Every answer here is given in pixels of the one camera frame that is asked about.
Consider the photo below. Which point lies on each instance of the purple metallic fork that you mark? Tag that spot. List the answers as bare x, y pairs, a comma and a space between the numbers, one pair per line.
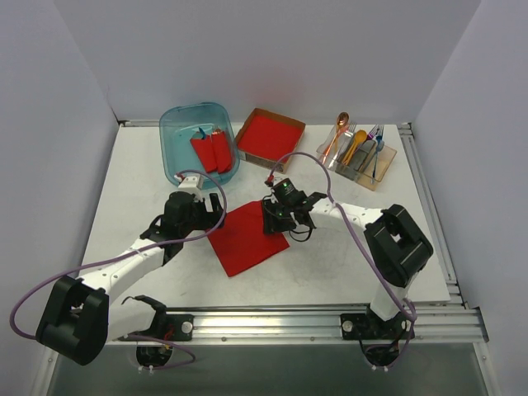
373, 132

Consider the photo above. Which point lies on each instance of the aluminium front rail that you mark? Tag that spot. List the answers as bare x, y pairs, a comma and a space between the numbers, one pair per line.
434, 324

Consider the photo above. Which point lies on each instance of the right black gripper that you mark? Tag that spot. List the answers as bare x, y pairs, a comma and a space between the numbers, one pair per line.
271, 223

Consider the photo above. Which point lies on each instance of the clear acrylic utensil holder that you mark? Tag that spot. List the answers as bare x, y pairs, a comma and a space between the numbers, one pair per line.
360, 167

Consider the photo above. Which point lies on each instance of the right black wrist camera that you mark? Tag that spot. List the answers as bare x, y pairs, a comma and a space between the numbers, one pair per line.
286, 193

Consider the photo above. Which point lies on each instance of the blue metallic fork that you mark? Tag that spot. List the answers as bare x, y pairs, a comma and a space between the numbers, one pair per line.
378, 148

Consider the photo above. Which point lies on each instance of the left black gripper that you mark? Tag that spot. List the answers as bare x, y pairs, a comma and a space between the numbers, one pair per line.
210, 215

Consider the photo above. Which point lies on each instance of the rolled red napkin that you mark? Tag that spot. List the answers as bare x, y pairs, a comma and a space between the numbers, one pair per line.
222, 151
205, 152

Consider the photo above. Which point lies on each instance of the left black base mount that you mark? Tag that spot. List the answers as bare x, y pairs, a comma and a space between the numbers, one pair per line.
177, 327

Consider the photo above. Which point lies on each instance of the left rolled red napkin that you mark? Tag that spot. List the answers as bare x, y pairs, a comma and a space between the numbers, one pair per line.
205, 152

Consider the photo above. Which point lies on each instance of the blue transparent plastic bin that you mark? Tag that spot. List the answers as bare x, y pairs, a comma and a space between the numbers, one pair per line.
198, 137

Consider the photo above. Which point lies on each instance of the red paper napkin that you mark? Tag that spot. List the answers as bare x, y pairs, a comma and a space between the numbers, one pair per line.
241, 243

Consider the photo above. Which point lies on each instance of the silver fork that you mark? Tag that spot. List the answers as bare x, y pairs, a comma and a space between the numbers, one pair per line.
344, 137

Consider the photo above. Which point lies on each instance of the yellow plastic spoon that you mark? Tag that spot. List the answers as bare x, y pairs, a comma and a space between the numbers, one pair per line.
358, 139

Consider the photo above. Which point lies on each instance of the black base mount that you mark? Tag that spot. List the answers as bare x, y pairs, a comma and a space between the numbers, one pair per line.
177, 327
367, 326

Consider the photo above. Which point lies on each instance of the right rolled red napkin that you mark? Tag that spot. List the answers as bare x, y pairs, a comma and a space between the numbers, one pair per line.
222, 151

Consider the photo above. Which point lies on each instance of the copper metallic spoon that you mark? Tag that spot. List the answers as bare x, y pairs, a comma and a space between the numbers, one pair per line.
341, 126

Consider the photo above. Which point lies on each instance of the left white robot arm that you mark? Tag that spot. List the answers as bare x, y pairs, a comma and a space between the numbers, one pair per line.
77, 320

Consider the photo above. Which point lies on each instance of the brown cardboard napkin box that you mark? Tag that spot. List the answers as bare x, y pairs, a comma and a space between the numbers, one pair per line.
262, 162

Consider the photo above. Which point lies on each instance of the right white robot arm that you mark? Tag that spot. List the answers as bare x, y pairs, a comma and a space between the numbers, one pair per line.
392, 243

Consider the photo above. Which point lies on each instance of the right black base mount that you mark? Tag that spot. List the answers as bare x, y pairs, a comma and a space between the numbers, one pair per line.
367, 326

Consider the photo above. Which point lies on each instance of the red napkin stack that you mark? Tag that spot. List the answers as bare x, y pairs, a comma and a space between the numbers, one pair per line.
268, 138

